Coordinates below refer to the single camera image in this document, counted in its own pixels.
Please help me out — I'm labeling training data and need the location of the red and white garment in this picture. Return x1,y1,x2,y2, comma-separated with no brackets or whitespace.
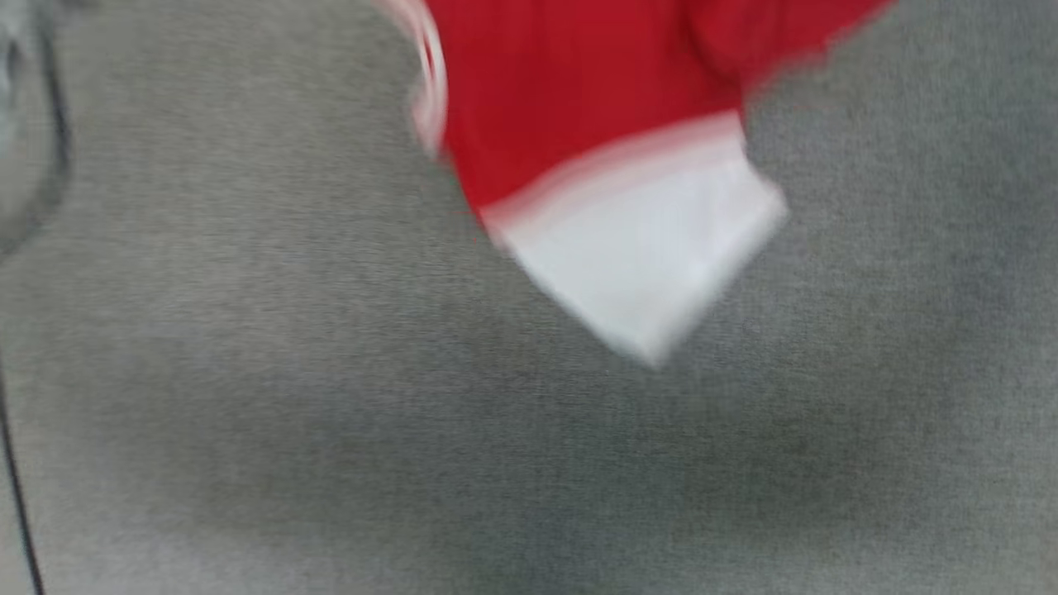
372,0,898,369

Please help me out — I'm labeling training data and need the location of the thin black cable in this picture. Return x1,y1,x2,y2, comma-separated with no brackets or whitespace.
0,388,45,595

